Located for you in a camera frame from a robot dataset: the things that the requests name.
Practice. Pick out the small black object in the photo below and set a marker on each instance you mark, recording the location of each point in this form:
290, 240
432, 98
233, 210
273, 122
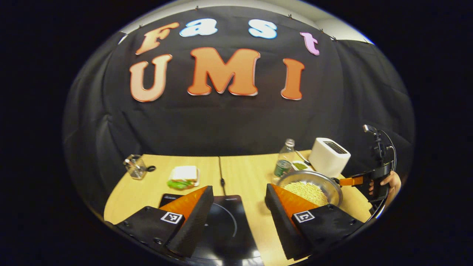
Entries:
151, 169

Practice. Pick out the black backdrop cloth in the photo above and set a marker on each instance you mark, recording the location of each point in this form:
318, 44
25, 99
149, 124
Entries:
229, 125

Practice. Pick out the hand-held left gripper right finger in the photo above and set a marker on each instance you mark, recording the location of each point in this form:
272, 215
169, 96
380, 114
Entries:
279, 218

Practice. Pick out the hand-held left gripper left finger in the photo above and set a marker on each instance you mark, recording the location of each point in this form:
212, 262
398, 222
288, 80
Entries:
197, 218

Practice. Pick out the clear plastic water bottle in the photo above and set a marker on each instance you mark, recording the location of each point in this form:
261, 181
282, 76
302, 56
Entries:
283, 164

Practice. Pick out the white divided bean dish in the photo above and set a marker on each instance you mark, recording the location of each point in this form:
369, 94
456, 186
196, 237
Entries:
301, 166

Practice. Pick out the sandwich with lettuce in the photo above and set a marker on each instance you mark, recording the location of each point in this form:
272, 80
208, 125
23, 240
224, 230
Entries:
184, 175

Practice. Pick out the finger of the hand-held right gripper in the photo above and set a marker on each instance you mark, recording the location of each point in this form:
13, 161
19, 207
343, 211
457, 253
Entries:
351, 181

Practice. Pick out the pile of soybeans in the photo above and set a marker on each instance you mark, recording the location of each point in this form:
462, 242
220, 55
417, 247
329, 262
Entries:
306, 192

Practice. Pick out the black induction cooktop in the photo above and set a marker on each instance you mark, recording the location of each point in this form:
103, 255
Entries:
229, 229

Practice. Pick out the white toaster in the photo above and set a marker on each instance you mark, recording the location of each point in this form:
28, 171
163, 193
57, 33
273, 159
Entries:
327, 159

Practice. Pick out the thin grey utensil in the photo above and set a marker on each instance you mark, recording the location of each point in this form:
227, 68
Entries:
303, 157

